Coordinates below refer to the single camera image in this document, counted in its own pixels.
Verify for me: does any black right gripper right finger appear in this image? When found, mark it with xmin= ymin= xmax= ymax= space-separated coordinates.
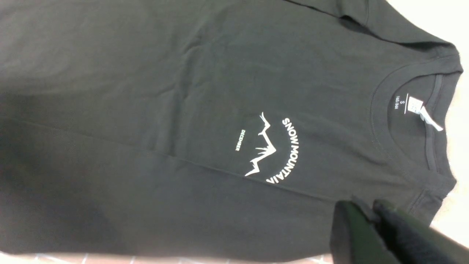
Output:
xmin=373 ymin=199 xmax=469 ymax=264

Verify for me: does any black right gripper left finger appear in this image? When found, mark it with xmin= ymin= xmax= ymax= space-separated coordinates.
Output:
xmin=329 ymin=200 xmax=399 ymax=264

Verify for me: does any dark gray long-sleeved shirt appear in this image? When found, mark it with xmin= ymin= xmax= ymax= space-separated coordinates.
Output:
xmin=0 ymin=0 xmax=464 ymax=263

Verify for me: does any beige grid tablecloth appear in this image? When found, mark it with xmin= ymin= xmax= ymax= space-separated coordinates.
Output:
xmin=0 ymin=0 xmax=469 ymax=264

